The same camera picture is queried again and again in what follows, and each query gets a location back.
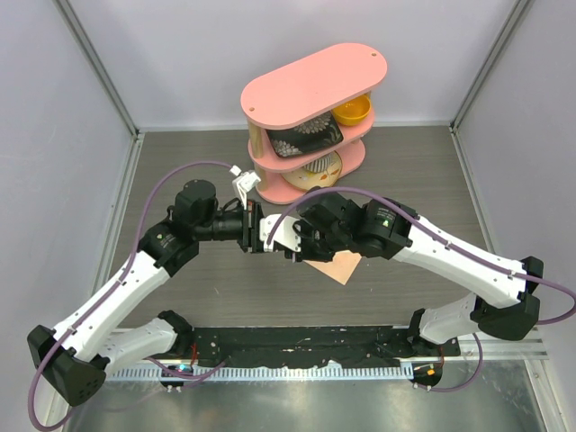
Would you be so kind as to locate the black floral plate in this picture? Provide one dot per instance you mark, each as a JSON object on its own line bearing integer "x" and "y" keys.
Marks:
{"x": 319, "y": 133}

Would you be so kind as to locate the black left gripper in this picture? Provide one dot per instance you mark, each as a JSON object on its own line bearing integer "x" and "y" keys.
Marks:
{"x": 251, "y": 228}

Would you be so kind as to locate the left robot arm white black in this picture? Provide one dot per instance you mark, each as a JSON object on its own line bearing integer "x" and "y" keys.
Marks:
{"x": 77, "y": 355}

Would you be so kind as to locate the pink envelope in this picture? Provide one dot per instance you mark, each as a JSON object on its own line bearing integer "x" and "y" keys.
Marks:
{"x": 340, "y": 268}

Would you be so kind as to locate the pink three-tier shelf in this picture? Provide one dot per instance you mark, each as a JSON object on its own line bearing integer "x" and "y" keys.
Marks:
{"x": 297, "y": 92}

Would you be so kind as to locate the aluminium frame rail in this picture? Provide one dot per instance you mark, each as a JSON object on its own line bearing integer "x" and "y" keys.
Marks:
{"x": 83, "y": 41}
{"x": 515, "y": 17}

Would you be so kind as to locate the yellow bowl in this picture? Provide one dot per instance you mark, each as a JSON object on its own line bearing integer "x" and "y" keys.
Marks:
{"x": 354, "y": 111}

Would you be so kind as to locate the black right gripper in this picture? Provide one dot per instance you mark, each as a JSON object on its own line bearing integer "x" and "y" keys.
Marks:
{"x": 301, "y": 228}

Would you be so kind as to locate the aluminium frame rail left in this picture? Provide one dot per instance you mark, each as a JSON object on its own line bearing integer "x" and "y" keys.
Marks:
{"x": 83, "y": 41}

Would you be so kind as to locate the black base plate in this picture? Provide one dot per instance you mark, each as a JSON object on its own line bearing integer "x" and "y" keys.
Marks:
{"x": 306, "y": 347}

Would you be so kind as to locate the aluminium frame rail right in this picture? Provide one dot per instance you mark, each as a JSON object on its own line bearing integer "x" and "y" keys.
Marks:
{"x": 515, "y": 17}

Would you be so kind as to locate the beige patterned plate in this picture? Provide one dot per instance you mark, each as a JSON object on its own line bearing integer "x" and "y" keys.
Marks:
{"x": 304, "y": 180}

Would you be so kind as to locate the striped small bowl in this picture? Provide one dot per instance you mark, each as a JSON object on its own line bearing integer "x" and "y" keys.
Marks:
{"x": 320, "y": 164}

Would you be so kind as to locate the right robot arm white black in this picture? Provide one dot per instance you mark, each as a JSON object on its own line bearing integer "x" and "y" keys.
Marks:
{"x": 500, "y": 301}

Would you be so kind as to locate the white slotted cable duct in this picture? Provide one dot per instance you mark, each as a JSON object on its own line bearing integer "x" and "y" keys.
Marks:
{"x": 148, "y": 372}

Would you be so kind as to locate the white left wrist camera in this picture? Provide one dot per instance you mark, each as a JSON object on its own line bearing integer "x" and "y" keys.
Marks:
{"x": 243, "y": 183}

